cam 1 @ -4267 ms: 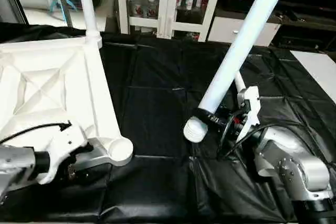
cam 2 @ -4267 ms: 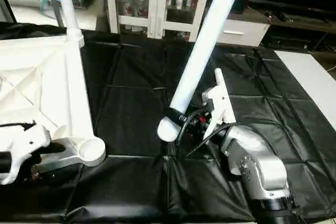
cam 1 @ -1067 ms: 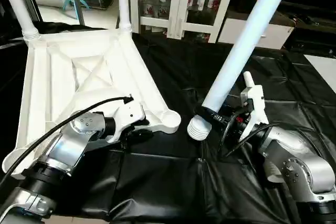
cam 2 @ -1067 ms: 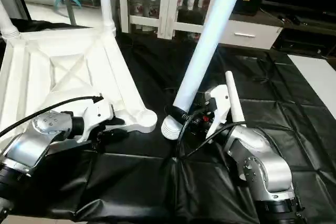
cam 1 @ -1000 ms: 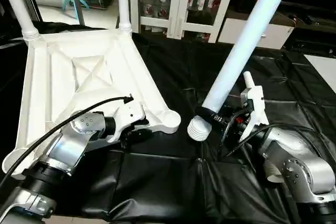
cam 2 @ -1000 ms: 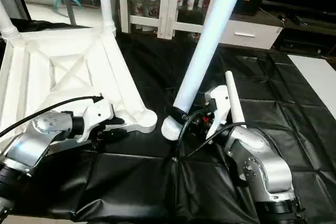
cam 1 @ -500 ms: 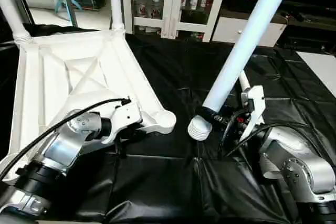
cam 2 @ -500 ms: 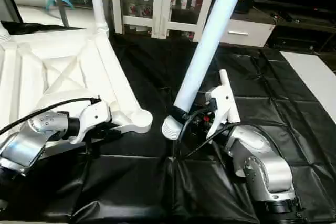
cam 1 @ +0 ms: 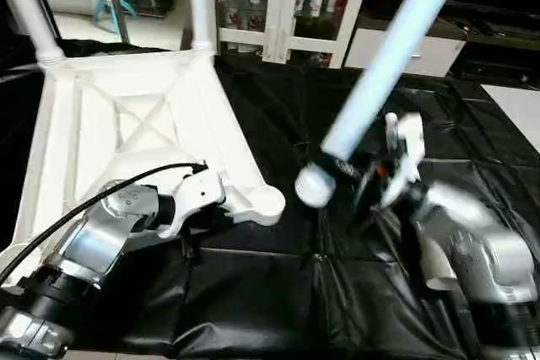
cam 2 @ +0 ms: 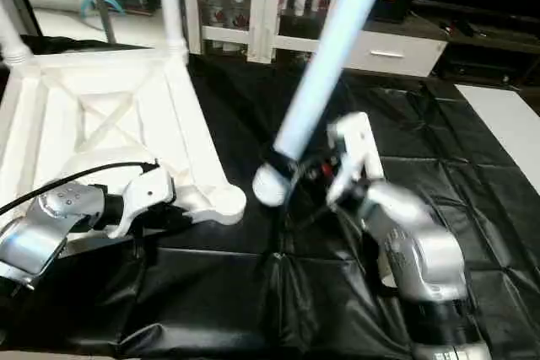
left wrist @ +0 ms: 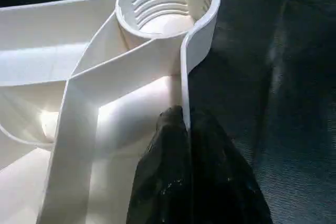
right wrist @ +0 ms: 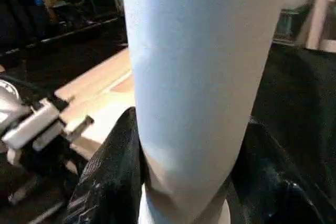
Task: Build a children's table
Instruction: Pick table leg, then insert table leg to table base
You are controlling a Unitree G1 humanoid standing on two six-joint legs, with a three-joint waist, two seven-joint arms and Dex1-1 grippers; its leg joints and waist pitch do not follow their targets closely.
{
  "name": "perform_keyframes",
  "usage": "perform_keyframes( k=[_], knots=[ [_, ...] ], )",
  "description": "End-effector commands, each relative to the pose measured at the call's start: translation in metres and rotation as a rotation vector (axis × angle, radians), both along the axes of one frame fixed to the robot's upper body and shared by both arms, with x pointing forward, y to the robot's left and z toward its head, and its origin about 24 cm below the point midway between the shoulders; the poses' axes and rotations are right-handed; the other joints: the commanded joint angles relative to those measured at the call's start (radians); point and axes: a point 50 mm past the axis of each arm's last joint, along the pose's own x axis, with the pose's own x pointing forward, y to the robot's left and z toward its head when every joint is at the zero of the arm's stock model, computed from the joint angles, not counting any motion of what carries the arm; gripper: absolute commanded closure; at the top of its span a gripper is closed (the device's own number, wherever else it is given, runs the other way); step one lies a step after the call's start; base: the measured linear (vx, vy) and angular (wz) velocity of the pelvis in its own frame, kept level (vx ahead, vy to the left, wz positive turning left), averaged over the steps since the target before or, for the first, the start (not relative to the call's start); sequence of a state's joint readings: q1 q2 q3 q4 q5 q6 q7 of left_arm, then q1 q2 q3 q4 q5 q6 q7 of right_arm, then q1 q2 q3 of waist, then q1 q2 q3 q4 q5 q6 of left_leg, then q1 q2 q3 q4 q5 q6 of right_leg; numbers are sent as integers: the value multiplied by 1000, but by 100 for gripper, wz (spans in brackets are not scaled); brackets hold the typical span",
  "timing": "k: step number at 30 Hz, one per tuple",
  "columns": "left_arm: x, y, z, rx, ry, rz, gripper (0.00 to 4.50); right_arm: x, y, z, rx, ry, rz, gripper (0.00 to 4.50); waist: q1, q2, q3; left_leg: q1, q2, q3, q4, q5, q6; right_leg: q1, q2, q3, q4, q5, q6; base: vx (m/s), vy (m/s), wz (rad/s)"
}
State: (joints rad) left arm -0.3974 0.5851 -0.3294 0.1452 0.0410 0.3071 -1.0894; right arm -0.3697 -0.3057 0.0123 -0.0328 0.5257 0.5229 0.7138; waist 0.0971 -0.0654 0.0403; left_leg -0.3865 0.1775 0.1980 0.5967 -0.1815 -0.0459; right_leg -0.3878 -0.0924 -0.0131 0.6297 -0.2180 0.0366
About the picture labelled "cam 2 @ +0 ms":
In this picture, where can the white plastic table leg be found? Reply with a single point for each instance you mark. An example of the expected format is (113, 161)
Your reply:
(329, 56)
(171, 2)
(13, 40)

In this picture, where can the teal stand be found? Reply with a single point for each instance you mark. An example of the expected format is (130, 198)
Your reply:
(103, 4)

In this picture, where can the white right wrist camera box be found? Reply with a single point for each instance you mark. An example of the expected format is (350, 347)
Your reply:
(354, 153)

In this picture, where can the white glass door cabinet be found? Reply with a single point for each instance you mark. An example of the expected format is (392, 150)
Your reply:
(261, 2)

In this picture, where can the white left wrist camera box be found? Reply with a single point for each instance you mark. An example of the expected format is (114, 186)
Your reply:
(143, 196)

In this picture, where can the white plastic table top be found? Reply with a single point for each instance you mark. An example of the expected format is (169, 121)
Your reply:
(93, 115)

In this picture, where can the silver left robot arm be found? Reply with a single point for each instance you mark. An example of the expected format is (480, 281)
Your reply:
(42, 233)

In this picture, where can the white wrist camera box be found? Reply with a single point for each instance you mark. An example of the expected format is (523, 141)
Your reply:
(354, 153)
(143, 196)

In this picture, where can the white drawer unit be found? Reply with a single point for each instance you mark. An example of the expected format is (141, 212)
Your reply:
(392, 52)

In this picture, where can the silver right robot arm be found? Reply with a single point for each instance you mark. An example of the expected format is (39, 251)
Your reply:
(418, 250)

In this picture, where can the black work mat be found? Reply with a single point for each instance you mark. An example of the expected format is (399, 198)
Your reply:
(253, 292)

